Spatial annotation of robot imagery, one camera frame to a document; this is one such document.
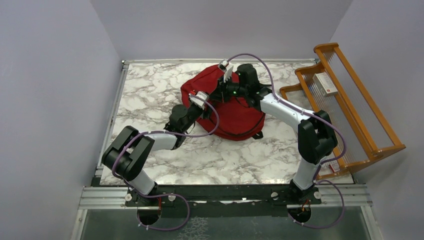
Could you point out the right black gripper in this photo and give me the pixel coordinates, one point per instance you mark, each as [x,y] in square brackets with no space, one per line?
[221,91]

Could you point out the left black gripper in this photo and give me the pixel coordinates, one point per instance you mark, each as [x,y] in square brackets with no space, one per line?
[201,111]

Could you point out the red backpack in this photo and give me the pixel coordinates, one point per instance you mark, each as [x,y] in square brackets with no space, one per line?
[237,121]

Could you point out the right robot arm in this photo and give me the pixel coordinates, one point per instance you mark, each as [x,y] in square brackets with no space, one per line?
[316,139]

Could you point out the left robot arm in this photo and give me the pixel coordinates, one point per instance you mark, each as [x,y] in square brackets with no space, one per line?
[128,153]

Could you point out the white red small box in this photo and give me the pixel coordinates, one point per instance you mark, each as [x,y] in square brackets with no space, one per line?
[324,84]

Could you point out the orange wooden rack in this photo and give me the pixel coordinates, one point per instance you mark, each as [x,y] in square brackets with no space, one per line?
[369,136]

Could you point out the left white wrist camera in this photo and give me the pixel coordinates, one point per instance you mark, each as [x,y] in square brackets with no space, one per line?
[199,98]

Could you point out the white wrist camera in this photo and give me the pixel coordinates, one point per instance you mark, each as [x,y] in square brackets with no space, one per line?
[227,68]
[199,98]

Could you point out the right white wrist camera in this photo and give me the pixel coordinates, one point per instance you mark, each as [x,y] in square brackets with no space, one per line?
[227,68]

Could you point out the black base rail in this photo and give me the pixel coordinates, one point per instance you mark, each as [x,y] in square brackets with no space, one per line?
[209,201]

